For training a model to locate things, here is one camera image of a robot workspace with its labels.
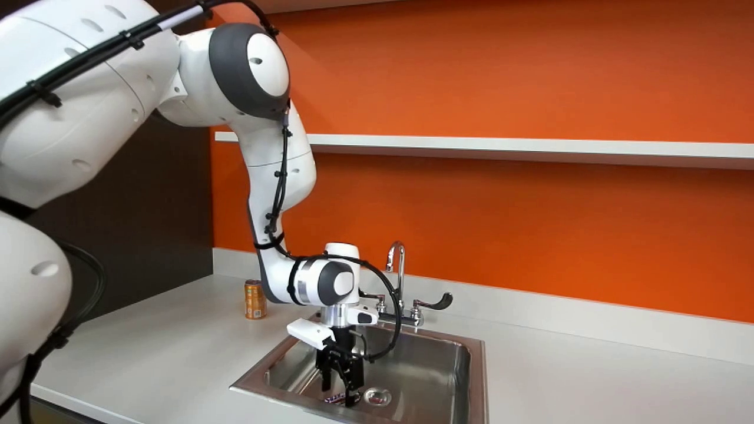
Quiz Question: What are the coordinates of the dark wood cabinet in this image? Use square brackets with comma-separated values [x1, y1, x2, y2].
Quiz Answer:
[20, 0, 216, 333]

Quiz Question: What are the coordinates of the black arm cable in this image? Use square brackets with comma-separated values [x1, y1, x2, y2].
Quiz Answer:
[0, 0, 404, 364]

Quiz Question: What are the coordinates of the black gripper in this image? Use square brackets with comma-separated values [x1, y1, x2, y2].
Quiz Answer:
[315, 324, 370, 408]

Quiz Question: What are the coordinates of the white backsplash strip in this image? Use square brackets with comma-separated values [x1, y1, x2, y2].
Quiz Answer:
[209, 245, 754, 368]

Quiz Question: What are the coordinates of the chrome faucet with black handle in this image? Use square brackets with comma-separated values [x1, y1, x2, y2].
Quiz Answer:
[356, 239, 457, 337]

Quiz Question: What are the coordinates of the stainless steel sink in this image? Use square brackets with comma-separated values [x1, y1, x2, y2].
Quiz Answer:
[229, 322, 489, 424]

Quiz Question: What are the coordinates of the round metal sink drain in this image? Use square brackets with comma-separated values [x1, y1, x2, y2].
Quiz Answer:
[361, 384, 392, 408]

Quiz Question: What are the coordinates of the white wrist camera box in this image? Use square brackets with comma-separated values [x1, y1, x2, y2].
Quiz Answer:
[282, 315, 336, 354]

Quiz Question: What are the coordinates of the white wall shelf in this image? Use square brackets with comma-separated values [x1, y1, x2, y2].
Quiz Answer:
[211, 129, 754, 171]

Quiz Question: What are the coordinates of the orange soda can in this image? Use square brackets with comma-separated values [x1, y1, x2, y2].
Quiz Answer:
[242, 278, 267, 322]

